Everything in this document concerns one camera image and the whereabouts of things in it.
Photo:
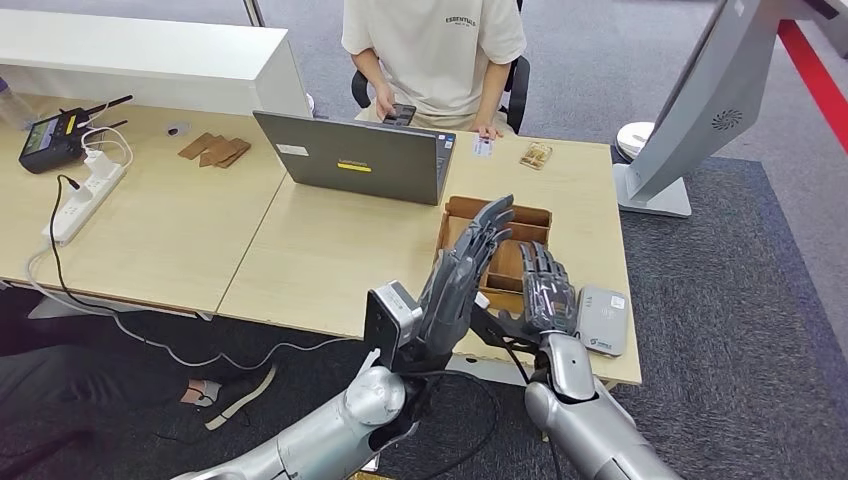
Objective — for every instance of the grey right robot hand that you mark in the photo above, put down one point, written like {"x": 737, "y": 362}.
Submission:
{"x": 550, "y": 301}

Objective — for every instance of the person's right hand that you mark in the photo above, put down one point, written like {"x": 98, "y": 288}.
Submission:
{"x": 385, "y": 100}

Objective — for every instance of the person's left hand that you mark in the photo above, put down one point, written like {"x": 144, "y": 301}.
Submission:
{"x": 487, "y": 129}

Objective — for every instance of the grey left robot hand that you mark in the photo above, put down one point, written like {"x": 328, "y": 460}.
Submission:
{"x": 457, "y": 291}

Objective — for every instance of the white ID card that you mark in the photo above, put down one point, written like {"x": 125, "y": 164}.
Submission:
{"x": 483, "y": 146}

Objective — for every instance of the black smartphone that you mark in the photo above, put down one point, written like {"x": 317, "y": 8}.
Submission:
{"x": 401, "y": 116}

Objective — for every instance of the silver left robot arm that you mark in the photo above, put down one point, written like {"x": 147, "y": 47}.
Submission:
{"x": 324, "y": 437}

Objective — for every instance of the person's left forearm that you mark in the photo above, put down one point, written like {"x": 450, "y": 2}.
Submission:
{"x": 493, "y": 93}

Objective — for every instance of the person's right forearm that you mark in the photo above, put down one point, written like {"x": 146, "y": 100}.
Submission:
{"x": 368, "y": 69}

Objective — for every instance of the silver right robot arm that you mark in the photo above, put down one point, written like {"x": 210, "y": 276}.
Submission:
{"x": 590, "y": 424}

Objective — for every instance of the brown patterned room key card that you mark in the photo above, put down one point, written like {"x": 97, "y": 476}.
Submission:
{"x": 535, "y": 156}

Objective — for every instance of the grey card reader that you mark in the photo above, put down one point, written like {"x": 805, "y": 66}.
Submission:
{"x": 603, "y": 321}

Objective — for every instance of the person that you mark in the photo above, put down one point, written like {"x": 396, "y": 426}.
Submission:
{"x": 430, "y": 60}

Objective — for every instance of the seated person's leg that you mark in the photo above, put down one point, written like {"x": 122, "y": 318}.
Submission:
{"x": 66, "y": 384}

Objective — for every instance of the grey laptop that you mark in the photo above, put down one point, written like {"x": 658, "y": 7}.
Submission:
{"x": 358, "y": 159}

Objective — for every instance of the wooden compartment box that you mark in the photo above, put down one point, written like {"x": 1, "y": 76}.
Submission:
{"x": 530, "y": 225}

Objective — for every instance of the white round device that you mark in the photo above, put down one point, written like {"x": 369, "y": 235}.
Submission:
{"x": 632, "y": 139}

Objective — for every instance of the brown cardboard piece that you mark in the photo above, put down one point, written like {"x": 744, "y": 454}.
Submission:
{"x": 237, "y": 154}
{"x": 218, "y": 154}
{"x": 195, "y": 147}

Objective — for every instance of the small dark round cap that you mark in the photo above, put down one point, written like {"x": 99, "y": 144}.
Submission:
{"x": 174, "y": 130}

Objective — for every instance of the silver monitor on stand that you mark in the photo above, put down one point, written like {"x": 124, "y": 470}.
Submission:
{"x": 715, "y": 86}

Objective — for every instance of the black shoe white sole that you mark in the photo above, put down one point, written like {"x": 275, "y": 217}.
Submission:
{"x": 232, "y": 404}

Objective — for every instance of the white counter cabinet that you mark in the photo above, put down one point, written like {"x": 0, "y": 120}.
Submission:
{"x": 132, "y": 60}

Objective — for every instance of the white charger plug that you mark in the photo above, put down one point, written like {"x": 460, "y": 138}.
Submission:
{"x": 97, "y": 164}

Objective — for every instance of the white power strip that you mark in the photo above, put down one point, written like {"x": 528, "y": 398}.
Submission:
{"x": 79, "y": 205}

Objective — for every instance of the black handheld radio device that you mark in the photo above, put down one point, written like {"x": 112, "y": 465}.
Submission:
{"x": 46, "y": 139}

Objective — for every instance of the clear plastic bottle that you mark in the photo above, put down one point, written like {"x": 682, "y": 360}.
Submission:
{"x": 10, "y": 109}

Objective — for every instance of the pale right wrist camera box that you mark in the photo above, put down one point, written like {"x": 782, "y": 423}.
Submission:
{"x": 482, "y": 301}

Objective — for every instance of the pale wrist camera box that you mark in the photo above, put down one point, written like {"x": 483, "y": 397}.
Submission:
{"x": 394, "y": 314}
{"x": 482, "y": 301}

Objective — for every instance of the black right wrist camera bracket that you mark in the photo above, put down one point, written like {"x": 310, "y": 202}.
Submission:
{"x": 500, "y": 328}

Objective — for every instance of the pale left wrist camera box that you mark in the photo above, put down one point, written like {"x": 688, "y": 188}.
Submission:
{"x": 394, "y": 314}

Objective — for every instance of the grey metal post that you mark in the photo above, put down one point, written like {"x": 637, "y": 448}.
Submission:
{"x": 253, "y": 12}

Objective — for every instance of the white desk frame bar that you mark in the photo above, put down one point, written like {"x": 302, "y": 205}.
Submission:
{"x": 66, "y": 308}

